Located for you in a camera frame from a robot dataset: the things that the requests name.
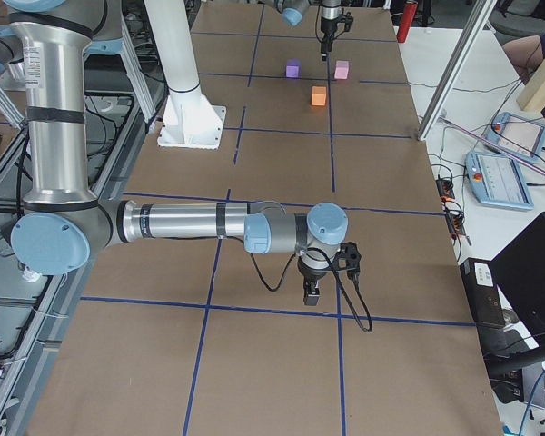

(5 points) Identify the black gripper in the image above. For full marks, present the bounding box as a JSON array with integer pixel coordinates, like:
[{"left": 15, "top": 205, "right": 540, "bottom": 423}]
[
  {"left": 320, "top": 17, "right": 338, "bottom": 61},
  {"left": 297, "top": 257, "right": 331, "bottom": 306}
]

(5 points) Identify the orange foam block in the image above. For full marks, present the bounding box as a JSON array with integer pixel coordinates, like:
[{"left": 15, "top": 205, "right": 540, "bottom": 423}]
[{"left": 311, "top": 86, "right": 328, "bottom": 107}]

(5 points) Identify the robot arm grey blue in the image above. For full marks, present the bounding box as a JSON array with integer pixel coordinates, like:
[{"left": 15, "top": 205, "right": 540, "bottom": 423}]
[
  {"left": 8, "top": 1, "right": 358, "bottom": 305},
  {"left": 263, "top": 0, "right": 353, "bottom": 61}
]

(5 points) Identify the pink foam block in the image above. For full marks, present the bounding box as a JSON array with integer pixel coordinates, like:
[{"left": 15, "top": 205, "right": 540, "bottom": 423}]
[{"left": 334, "top": 60, "right": 350, "bottom": 80}]

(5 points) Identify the purple foam block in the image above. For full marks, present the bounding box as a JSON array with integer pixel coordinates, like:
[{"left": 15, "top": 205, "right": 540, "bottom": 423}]
[{"left": 285, "top": 59, "right": 301, "bottom": 78}]

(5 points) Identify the red cylinder tube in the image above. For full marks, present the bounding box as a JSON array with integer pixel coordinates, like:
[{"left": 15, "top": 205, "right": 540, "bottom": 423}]
[{"left": 396, "top": 0, "right": 418, "bottom": 44}]

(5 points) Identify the silver grabber stick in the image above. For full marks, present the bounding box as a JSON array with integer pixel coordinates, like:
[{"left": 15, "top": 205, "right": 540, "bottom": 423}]
[{"left": 438, "top": 114, "right": 545, "bottom": 183}]

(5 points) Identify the orange black connector strip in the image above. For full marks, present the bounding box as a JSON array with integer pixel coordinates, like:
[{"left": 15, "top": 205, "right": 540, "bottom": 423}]
[{"left": 435, "top": 176, "right": 471, "bottom": 245}]

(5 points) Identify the black box device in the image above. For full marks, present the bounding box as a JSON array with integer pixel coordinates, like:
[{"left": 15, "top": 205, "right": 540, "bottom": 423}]
[{"left": 460, "top": 258, "right": 505, "bottom": 329}]

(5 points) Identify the near blue teach pendant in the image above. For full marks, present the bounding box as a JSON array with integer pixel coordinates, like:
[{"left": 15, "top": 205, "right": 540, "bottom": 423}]
[{"left": 465, "top": 152, "right": 534, "bottom": 211}]

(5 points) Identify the blue teach pendant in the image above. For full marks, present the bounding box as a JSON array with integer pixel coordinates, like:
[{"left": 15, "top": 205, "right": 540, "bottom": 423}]
[
  {"left": 484, "top": 112, "right": 545, "bottom": 163},
  {"left": 465, "top": 152, "right": 534, "bottom": 211}
]

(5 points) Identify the far blue teach pendant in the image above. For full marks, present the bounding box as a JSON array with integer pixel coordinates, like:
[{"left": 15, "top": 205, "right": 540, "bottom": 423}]
[{"left": 484, "top": 112, "right": 545, "bottom": 163}]

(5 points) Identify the black laptop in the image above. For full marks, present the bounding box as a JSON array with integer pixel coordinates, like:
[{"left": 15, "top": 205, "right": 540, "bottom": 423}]
[{"left": 487, "top": 212, "right": 545, "bottom": 378}]

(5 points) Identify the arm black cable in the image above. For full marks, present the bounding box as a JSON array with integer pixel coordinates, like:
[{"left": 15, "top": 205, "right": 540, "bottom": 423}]
[{"left": 248, "top": 247, "right": 373, "bottom": 333}]

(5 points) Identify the aluminium frame post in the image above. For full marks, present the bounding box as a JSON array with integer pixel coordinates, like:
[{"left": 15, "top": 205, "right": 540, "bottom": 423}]
[{"left": 417, "top": 0, "right": 496, "bottom": 141}]

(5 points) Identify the white pedestal column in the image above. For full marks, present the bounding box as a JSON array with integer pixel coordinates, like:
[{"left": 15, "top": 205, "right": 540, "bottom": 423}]
[{"left": 144, "top": 0, "right": 226, "bottom": 150}]

